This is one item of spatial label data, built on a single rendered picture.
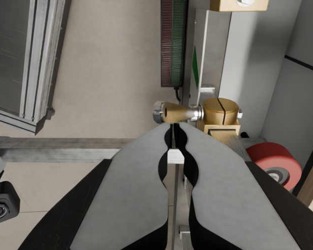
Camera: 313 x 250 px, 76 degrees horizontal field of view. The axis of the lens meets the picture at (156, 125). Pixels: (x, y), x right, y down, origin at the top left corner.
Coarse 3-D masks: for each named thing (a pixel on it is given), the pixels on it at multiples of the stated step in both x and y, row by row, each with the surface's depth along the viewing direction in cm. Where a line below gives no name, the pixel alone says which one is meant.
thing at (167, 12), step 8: (168, 0) 34; (168, 8) 35; (168, 16) 36; (168, 24) 36; (168, 32) 37; (168, 40) 38; (168, 48) 38; (168, 56) 39; (168, 64) 40; (168, 72) 41; (168, 80) 42
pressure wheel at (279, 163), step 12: (264, 144) 28; (276, 144) 28; (252, 156) 27; (264, 156) 26; (276, 156) 26; (288, 156) 26; (264, 168) 26; (276, 168) 27; (288, 168) 26; (300, 168) 26; (276, 180) 27; (288, 180) 28
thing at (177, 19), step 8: (176, 0) 34; (176, 8) 35; (176, 16) 36; (176, 24) 36; (176, 32) 37; (176, 40) 38; (176, 48) 38; (176, 56) 39; (176, 64) 40; (176, 72) 41; (176, 80) 42
